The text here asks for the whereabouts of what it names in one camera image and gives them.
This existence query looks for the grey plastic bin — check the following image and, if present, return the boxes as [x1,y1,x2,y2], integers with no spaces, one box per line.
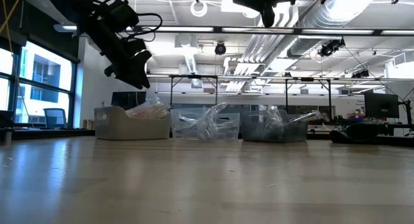
[241,109,309,143]

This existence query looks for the black dome ceiling camera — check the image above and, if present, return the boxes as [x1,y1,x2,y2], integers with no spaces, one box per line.
[214,41,228,56]

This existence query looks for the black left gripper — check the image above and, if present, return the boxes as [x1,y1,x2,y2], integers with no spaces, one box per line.
[85,10,153,90]

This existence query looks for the black ceiling spotlight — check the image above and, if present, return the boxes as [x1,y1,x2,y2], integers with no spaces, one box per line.
[318,38,346,58]

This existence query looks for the black monitor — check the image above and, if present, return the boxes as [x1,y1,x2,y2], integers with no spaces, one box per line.
[111,91,147,111]
[364,92,400,119]

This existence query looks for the ceiling light strip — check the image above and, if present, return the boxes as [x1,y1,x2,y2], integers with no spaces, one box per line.
[380,29,414,36]
[53,23,80,33]
[300,28,376,36]
[221,27,295,34]
[154,26,215,33]

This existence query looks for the white ring light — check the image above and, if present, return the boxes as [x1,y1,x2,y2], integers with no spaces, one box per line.
[190,0,209,18]

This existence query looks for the black gantry frame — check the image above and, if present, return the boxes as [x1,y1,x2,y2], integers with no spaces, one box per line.
[169,74,333,115]

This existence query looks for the blue mesh office chair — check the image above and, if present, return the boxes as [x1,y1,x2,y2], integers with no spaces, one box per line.
[43,107,68,130]

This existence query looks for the clear plastic bin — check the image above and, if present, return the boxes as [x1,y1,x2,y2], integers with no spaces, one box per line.
[170,107,241,142]

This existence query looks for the beige plastic bin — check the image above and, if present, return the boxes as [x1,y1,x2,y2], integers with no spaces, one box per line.
[94,106,172,140]

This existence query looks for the blue toothbrush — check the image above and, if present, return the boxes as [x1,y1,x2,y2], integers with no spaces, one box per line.
[176,113,208,134]
[193,102,229,140]

